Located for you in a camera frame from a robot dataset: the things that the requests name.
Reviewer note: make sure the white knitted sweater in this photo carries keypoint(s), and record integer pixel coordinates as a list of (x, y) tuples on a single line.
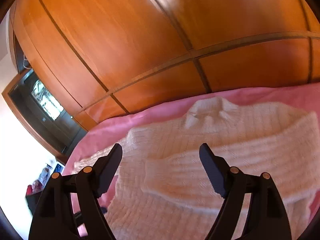
[(252, 206)]

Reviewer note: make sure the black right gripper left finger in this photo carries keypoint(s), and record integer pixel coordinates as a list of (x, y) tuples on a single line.
[(54, 217)]

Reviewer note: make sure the pink bedspread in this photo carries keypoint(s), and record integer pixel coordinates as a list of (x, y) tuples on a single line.
[(161, 190)]

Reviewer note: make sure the orange wooden wardrobe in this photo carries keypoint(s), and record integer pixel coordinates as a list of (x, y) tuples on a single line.
[(106, 58)]

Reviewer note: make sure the dark wood-framed door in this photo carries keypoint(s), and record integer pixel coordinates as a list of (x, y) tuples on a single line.
[(42, 116)]

